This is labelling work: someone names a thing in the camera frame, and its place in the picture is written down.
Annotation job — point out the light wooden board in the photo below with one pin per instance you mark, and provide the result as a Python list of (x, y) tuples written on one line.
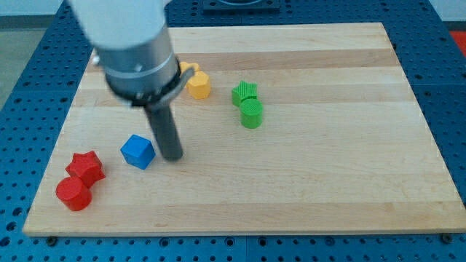
[(343, 147)]

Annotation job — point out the green cylinder block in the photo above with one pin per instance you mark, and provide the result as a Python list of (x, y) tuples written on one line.
[(251, 112)]

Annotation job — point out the yellow block behind arm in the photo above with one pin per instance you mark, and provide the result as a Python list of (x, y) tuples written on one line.
[(185, 65)]

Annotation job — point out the green star block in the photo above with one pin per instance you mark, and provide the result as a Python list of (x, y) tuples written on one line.
[(244, 91)]

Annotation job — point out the yellow hexagon block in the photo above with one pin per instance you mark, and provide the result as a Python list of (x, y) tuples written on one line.
[(199, 85)]

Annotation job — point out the red cylinder block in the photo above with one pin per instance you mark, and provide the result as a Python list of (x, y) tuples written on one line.
[(73, 193)]

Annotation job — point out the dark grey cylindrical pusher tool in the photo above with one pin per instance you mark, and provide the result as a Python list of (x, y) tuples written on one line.
[(164, 129)]

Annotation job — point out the red star block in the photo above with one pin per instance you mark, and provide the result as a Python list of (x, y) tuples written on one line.
[(87, 167)]

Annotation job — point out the blue cube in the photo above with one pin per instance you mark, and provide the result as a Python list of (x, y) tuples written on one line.
[(138, 152)]

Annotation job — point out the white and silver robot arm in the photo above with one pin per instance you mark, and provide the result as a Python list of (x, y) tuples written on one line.
[(134, 49)]

